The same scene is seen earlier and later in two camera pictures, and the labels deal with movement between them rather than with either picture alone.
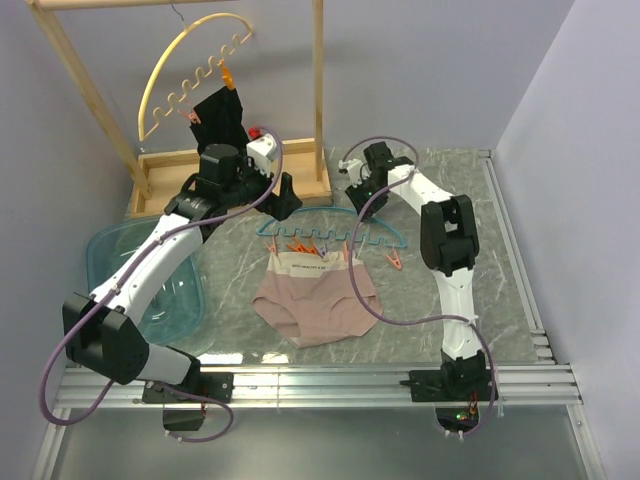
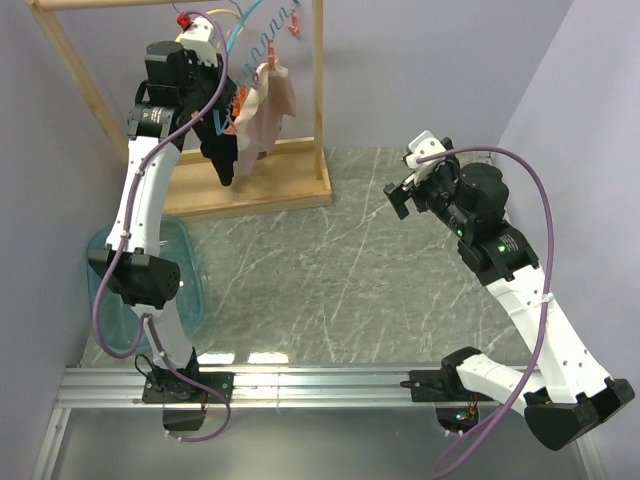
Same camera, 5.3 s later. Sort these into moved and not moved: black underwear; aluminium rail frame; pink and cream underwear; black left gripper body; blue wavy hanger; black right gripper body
Moved: black left gripper body; blue wavy hanger; black right gripper body; pink and cream underwear
Not moved: aluminium rail frame; black underwear
